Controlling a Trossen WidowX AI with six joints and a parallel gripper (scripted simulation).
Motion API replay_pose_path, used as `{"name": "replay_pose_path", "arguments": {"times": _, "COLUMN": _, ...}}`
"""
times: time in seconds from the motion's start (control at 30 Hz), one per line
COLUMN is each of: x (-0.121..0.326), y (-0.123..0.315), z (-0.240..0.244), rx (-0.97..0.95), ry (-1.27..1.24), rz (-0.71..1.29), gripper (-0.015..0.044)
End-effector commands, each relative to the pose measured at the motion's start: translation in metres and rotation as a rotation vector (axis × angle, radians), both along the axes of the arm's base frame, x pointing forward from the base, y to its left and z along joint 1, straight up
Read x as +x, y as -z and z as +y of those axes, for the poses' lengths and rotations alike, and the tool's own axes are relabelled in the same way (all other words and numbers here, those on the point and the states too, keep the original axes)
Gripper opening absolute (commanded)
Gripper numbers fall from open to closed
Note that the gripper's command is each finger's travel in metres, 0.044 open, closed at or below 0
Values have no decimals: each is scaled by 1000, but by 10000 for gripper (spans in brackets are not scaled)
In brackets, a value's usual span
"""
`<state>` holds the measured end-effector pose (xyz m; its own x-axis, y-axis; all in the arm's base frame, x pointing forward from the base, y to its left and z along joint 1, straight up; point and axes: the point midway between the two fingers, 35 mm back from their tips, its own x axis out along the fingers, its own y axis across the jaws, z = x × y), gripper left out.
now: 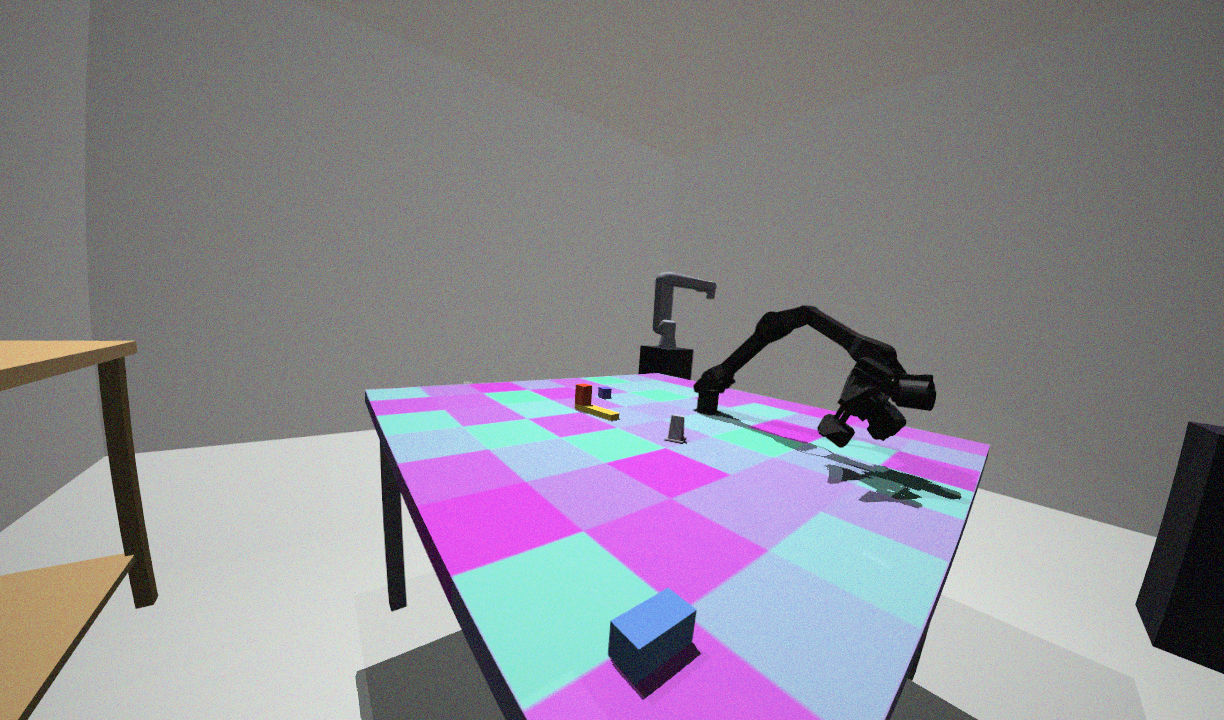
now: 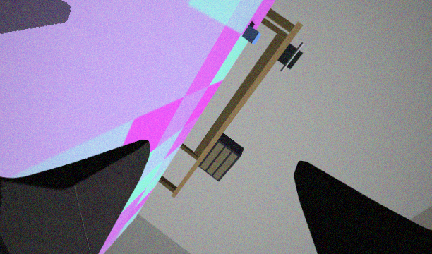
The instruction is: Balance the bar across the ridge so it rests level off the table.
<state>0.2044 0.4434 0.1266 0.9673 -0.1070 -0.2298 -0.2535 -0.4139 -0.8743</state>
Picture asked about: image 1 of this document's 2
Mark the blue rectangular block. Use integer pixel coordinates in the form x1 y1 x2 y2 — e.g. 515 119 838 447
608 587 696 684

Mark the yellow bar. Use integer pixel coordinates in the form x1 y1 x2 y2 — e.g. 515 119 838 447
574 384 621 421

